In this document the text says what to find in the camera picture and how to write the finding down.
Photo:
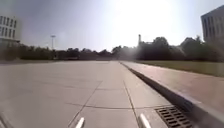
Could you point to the row of trees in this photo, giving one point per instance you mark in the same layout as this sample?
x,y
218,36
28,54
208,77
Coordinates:
x,y
116,52

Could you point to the distant tower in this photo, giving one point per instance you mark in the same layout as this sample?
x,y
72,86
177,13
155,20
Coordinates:
x,y
139,38

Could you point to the grey concrete slab pavement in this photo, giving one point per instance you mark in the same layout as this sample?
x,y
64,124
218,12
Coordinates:
x,y
66,86

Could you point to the distant lamp pole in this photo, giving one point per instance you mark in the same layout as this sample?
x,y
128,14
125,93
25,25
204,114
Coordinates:
x,y
52,41

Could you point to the robot's own part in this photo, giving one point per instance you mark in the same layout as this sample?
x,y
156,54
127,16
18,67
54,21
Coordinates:
x,y
144,121
79,122

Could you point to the grey stone kerb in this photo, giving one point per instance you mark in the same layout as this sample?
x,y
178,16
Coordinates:
x,y
173,96

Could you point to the reddish brick raised walkway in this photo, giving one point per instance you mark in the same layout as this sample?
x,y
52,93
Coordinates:
x,y
190,83

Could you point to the dry grass lawn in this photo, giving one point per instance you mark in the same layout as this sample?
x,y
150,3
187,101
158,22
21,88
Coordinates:
x,y
193,66

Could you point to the metal drain grate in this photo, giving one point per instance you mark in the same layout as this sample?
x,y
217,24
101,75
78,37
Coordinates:
x,y
174,116

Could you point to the large grey office building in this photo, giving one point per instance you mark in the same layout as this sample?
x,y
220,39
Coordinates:
x,y
213,25

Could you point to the pale multi-storey building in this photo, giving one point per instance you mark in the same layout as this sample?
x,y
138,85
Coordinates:
x,y
8,28

